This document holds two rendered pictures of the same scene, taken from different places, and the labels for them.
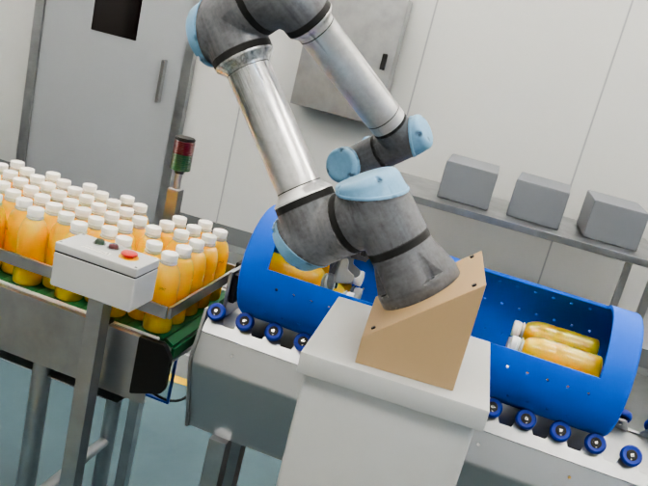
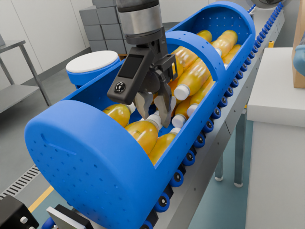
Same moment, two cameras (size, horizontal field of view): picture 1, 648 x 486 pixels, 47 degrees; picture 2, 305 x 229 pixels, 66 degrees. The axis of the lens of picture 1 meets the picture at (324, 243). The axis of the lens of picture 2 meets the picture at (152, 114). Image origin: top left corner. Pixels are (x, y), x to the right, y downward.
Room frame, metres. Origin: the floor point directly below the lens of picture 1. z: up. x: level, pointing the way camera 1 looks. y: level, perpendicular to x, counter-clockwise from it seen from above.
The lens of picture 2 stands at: (1.47, 0.37, 1.41)
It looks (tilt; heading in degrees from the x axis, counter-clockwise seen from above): 33 degrees down; 294
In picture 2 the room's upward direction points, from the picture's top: 12 degrees counter-clockwise
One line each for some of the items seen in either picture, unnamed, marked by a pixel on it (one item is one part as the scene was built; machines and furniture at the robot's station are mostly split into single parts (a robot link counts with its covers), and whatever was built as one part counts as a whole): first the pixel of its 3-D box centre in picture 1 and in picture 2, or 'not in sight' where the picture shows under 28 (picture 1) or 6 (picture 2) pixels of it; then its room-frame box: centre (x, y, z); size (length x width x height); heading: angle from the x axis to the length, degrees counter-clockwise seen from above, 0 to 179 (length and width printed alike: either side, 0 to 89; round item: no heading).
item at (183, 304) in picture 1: (206, 290); not in sight; (1.77, 0.26, 0.96); 0.40 x 0.01 x 0.03; 167
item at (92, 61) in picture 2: not in sight; (92, 61); (2.21, -0.65, 1.03); 0.28 x 0.28 x 0.01
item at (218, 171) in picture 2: not in sight; (218, 146); (1.59, -0.85, 0.31); 0.06 x 0.06 x 0.63; 77
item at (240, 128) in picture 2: not in sight; (239, 151); (1.45, -0.82, 0.31); 0.06 x 0.06 x 0.63; 77
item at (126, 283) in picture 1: (105, 271); not in sight; (1.52, 0.45, 1.05); 0.20 x 0.10 x 0.10; 77
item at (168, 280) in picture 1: (162, 294); not in sight; (1.62, 0.34, 0.99); 0.07 x 0.07 x 0.19
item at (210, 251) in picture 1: (202, 272); not in sight; (1.83, 0.29, 0.99); 0.07 x 0.07 x 0.19
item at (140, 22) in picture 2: not in sight; (140, 20); (1.65, -0.06, 1.32); 0.08 x 0.08 x 0.05
